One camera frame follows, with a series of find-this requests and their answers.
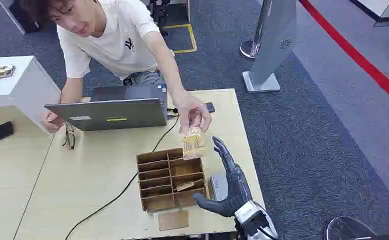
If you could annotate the black bag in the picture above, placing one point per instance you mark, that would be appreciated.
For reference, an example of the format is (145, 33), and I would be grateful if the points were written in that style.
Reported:
(27, 18)

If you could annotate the pale grey flat box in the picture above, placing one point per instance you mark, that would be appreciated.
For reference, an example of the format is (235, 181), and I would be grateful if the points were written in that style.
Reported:
(219, 185)

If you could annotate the black eyeglasses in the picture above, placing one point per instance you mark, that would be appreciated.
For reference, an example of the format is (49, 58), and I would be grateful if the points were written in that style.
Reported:
(70, 136)

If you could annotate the wooden compartment box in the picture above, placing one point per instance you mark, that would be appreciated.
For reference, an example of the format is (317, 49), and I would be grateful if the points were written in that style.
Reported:
(158, 202)

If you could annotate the black chair base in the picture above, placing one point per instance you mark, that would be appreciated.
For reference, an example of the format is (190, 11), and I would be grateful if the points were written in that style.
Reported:
(158, 13)

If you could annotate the card inside wooden box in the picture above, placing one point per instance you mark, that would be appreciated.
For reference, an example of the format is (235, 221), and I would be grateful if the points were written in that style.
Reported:
(184, 186)

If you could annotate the white cabinet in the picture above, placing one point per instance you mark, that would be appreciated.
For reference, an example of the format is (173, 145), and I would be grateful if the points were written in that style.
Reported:
(15, 89)

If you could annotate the small black flat device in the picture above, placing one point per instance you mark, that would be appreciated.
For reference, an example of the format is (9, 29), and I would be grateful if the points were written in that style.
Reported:
(211, 106)

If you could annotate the person's left hand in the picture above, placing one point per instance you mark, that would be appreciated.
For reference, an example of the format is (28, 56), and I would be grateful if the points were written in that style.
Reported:
(189, 106)

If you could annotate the grey laptop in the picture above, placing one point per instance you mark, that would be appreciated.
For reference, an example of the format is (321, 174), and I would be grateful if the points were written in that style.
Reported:
(115, 114)

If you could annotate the person's right hand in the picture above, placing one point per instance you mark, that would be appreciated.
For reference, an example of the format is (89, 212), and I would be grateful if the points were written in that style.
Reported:
(50, 122)

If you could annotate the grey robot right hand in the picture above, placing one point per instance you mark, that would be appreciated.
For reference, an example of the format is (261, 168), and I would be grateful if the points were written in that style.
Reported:
(236, 188)

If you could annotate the person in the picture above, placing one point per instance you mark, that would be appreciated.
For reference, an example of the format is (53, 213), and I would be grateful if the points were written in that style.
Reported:
(115, 36)

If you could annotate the brown wooden flat piece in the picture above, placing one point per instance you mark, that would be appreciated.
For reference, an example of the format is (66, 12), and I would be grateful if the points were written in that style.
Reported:
(173, 220)

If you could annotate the chrome stanchion post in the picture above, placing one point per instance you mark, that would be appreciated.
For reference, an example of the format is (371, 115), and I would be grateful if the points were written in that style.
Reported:
(247, 49)

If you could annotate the grey standing kiosk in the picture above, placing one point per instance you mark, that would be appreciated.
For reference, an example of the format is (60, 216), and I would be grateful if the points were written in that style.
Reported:
(274, 39)

